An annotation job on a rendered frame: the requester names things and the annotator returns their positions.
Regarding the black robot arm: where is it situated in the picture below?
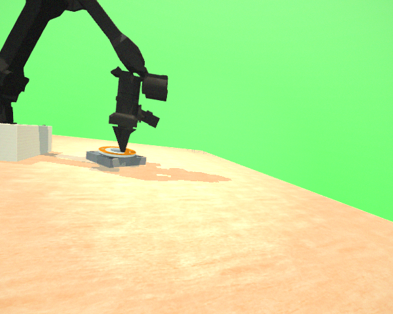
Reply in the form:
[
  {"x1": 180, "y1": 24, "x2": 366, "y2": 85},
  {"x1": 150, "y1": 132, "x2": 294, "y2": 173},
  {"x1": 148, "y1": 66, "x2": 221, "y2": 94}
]
[{"x1": 0, "y1": 0, "x2": 168, "y2": 124}]

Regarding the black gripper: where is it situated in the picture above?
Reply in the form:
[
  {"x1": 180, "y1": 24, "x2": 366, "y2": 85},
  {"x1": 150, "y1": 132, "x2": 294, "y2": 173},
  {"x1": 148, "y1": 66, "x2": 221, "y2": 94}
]
[{"x1": 108, "y1": 93, "x2": 140, "y2": 152}]

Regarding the orange round plate with tab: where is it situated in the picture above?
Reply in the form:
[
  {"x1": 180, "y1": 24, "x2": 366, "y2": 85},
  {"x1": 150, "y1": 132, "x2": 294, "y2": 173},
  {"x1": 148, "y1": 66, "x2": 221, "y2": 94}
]
[{"x1": 98, "y1": 147, "x2": 136, "y2": 158}]

